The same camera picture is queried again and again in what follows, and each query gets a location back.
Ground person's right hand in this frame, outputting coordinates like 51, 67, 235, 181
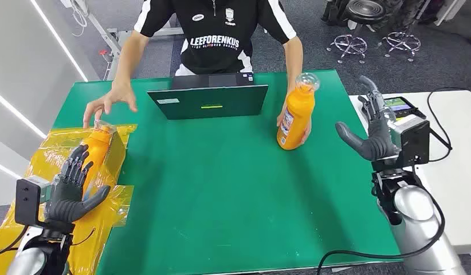
83, 80, 139, 129

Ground person's left hand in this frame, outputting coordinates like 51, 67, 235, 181
276, 80, 313, 146

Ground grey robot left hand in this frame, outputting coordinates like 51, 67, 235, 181
44, 144, 111, 225

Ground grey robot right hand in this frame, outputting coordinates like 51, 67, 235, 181
335, 75, 402, 163

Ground orange bottle with white label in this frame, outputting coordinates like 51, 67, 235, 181
276, 72, 321, 151

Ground orange bottle beside yellow box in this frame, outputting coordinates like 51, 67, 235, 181
81, 120, 119, 199

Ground black phone with lit screen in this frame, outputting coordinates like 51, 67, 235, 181
383, 96, 427, 121

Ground yellow plastic sheet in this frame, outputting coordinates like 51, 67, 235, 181
0, 123, 139, 275

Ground yellow taped box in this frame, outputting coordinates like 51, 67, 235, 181
101, 130, 127, 182

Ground white metal stand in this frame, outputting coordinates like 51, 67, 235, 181
60, 0, 186, 81

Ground dark laptop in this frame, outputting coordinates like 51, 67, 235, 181
147, 72, 270, 121

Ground white side table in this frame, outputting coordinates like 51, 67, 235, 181
348, 89, 471, 256

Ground green table mat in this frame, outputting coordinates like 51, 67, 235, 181
53, 69, 402, 275

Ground person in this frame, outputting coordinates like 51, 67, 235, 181
83, 0, 313, 146

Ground chrome stool base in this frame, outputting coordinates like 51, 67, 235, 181
379, 31, 423, 62

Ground black stool with chrome base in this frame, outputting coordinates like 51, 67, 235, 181
326, 0, 387, 65

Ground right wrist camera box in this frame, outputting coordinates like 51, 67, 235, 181
388, 113, 432, 168

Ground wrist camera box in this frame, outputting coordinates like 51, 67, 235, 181
388, 113, 432, 168
14, 175, 53, 229

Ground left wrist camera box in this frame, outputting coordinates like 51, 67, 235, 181
14, 175, 53, 229

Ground thin black cable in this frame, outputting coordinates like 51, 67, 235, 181
426, 87, 471, 164

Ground white cable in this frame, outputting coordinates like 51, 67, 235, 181
69, 0, 89, 38

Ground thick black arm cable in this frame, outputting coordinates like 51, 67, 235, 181
316, 181, 448, 275

